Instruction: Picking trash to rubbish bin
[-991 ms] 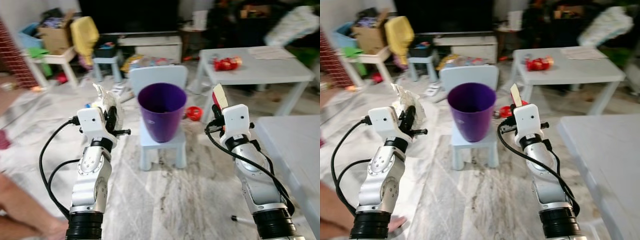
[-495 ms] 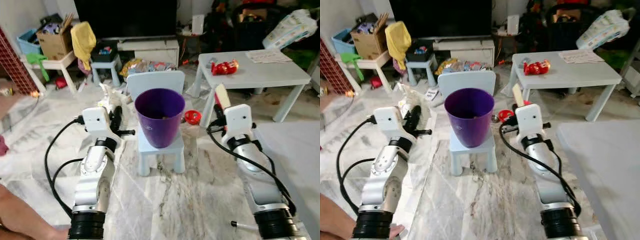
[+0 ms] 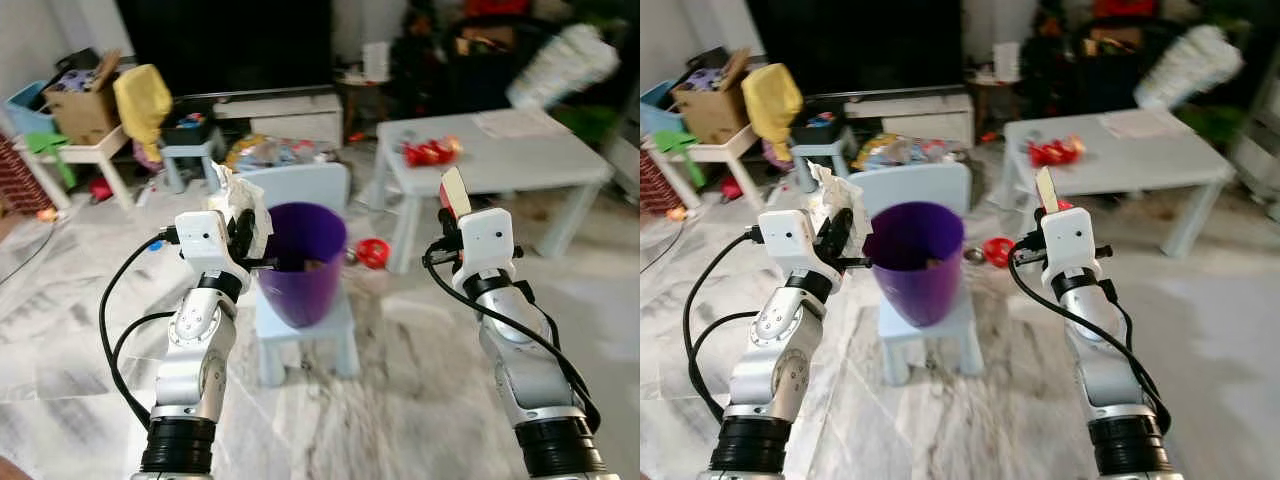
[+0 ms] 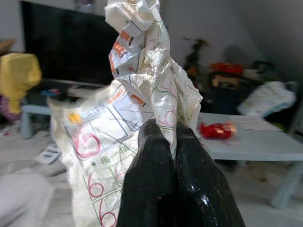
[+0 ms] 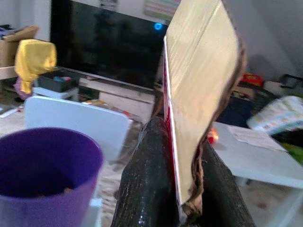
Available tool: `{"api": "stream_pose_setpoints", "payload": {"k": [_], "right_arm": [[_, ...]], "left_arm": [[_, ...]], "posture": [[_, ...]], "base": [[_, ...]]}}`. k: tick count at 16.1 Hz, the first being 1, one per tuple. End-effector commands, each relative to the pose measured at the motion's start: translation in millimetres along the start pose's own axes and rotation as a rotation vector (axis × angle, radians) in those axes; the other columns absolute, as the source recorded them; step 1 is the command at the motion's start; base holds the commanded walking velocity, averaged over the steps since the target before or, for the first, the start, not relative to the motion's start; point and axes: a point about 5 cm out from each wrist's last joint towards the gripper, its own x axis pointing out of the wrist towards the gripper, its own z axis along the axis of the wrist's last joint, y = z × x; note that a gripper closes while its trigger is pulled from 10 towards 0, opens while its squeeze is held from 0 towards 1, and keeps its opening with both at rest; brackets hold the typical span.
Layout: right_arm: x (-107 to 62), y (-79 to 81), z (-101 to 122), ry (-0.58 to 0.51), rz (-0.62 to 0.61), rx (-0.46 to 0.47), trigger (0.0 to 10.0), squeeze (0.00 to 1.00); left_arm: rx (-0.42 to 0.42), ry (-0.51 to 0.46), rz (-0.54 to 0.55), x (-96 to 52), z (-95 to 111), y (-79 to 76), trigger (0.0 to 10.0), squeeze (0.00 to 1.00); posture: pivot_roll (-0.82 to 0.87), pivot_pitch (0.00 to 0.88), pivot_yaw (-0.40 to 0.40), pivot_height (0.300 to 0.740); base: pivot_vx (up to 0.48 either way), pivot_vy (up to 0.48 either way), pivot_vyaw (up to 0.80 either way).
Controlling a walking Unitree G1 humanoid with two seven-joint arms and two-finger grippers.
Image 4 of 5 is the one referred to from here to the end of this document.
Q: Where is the red box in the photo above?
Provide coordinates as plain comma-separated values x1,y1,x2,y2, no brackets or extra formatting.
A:
210,62,244,74

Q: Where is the white plastic diaper pack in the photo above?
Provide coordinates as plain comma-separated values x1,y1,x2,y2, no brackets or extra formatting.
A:
237,81,298,118

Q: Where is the yellow cloth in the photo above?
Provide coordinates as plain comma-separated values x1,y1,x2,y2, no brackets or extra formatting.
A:
0,52,43,114

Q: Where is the crumpled red snack bag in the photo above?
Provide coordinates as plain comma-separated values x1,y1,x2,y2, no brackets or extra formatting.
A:
200,120,238,140

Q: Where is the small pale blue plastic table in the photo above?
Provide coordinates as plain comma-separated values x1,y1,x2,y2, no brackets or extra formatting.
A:
198,112,303,209

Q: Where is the printed white paper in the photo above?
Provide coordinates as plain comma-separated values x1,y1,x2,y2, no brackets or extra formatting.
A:
46,0,204,227

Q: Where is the pale blue low bench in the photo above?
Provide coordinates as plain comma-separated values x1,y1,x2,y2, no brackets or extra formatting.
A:
20,79,105,140

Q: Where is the black flat television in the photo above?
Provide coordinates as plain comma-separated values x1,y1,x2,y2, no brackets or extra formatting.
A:
20,0,119,85

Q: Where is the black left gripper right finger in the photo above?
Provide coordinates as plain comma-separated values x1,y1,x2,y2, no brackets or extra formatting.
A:
174,122,247,227

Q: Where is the white paper scrap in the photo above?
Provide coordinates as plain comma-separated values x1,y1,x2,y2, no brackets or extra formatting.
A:
37,143,60,166

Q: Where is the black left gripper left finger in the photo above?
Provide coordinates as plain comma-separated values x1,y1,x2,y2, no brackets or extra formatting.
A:
116,119,178,227

